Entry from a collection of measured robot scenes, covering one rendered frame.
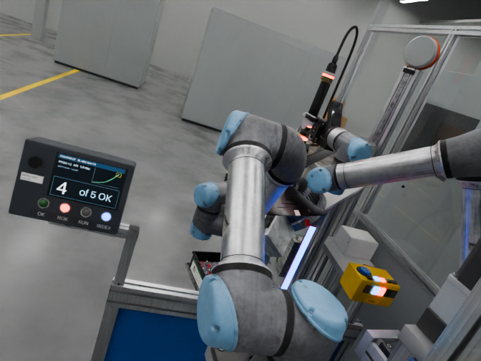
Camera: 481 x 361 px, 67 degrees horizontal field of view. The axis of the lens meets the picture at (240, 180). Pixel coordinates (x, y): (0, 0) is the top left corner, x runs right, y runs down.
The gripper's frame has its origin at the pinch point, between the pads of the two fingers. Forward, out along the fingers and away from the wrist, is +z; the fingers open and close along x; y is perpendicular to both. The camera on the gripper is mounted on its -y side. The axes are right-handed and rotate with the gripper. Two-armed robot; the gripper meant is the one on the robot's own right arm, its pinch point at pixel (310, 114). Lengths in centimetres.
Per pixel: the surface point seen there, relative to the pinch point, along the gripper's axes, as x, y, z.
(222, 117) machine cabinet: 164, 120, 517
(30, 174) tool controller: -86, 30, -29
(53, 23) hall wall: -204, 137, 1284
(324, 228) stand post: 34, 48, 1
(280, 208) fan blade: -10.4, 31.0, -22.0
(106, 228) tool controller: -67, 39, -35
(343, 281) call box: 15, 47, -39
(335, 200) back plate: 26.7, 30.9, -4.3
